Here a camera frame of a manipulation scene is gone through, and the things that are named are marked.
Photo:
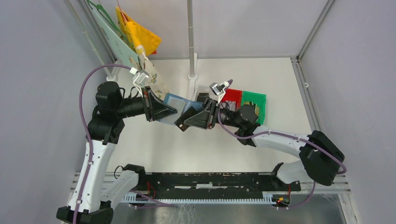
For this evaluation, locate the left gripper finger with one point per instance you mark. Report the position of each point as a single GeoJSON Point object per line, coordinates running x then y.
{"type": "Point", "coordinates": [157, 105]}
{"type": "Point", "coordinates": [159, 114]}

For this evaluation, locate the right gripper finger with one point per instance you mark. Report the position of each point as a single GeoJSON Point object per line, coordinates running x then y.
{"type": "Point", "coordinates": [196, 121]}
{"type": "Point", "coordinates": [203, 111]}

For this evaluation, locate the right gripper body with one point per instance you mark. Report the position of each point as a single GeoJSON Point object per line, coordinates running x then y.
{"type": "Point", "coordinates": [216, 108]}

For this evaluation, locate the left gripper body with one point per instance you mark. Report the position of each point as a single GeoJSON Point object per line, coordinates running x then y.
{"type": "Point", "coordinates": [147, 107]}

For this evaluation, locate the black credit card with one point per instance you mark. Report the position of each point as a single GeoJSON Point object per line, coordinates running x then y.
{"type": "Point", "coordinates": [180, 124]}

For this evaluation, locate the blue card holder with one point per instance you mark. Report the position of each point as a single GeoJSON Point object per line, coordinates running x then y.
{"type": "Point", "coordinates": [180, 104]}

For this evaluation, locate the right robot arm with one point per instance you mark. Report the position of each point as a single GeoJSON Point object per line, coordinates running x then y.
{"type": "Point", "coordinates": [318, 159]}

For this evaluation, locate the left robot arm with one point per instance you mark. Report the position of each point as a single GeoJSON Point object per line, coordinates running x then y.
{"type": "Point", "coordinates": [89, 203]}

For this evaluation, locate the black cards in white bin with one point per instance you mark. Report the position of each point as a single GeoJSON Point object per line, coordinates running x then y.
{"type": "Point", "coordinates": [202, 97]}

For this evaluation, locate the gold cards in green bin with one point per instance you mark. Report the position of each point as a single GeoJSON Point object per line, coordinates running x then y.
{"type": "Point", "coordinates": [257, 108]}

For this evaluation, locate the cream patterned cloth bag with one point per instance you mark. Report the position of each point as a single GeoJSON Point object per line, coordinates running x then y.
{"type": "Point", "coordinates": [155, 80]}

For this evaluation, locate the white plastic bin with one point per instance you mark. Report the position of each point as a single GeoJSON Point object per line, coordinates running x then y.
{"type": "Point", "coordinates": [204, 89]}

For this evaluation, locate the red plastic bin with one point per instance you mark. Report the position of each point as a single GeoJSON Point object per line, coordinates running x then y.
{"type": "Point", "coordinates": [232, 99]}

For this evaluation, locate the metal pole with white base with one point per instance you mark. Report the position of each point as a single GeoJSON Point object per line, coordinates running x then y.
{"type": "Point", "coordinates": [192, 76]}

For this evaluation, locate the green plastic bin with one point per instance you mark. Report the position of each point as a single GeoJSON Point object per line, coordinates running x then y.
{"type": "Point", "coordinates": [258, 101]}

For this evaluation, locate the light green hanging board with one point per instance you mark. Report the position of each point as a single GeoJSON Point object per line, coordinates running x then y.
{"type": "Point", "coordinates": [123, 53]}

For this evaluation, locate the yellow cloth bag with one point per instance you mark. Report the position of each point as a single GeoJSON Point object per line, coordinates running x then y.
{"type": "Point", "coordinates": [143, 41]}

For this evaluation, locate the green hanger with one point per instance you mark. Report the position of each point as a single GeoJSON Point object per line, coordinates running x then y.
{"type": "Point", "coordinates": [104, 14]}

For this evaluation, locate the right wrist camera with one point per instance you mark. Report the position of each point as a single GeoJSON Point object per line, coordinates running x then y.
{"type": "Point", "coordinates": [220, 89]}

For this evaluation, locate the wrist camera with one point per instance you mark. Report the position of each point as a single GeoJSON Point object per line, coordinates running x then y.
{"type": "Point", "coordinates": [220, 89]}
{"type": "Point", "coordinates": [139, 79]}

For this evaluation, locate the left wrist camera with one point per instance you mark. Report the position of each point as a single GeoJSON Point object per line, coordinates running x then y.
{"type": "Point", "coordinates": [139, 79]}

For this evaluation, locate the left white stand post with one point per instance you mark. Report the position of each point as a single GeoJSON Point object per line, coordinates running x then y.
{"type": "Point", "coordinates": [84, 19]}

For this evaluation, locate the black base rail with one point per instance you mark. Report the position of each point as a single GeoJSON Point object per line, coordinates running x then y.
{"type": "Point", "coordinates": [249, 185]}

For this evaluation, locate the white cable duct strip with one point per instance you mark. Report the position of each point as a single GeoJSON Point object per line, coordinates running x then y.
{"type": "Point", "coordinates": [132, 198]}

